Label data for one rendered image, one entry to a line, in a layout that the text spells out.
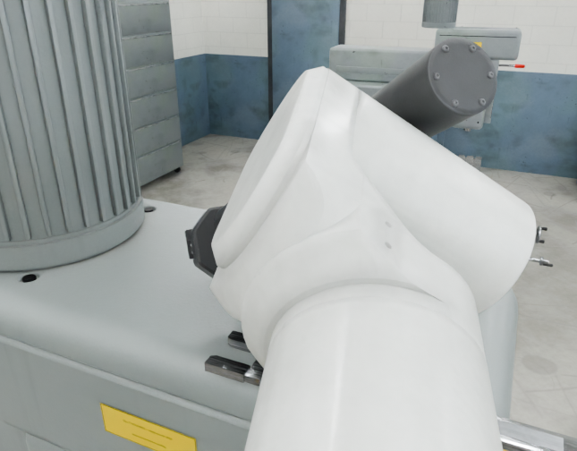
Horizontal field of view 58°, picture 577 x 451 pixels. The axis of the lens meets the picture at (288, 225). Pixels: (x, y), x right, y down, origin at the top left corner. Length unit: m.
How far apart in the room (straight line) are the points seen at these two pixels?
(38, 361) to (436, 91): 0.38
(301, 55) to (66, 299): 7.03
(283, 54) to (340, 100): 7.32
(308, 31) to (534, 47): 2.76
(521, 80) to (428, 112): 6.69
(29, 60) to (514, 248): 0.38
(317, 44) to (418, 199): 7.12
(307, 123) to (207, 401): 0.25
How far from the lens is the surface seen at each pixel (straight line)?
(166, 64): 6.28
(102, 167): 0.52
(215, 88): 8.18
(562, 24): 6.88
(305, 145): 0.17
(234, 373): 0.36
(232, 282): 0.17
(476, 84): 0.25
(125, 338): 0.42
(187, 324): 0.42
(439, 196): 0.22
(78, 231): 0.52
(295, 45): 7.44
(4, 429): 0.66
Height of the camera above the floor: 2.13
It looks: 25 degrees down
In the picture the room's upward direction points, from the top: straight up
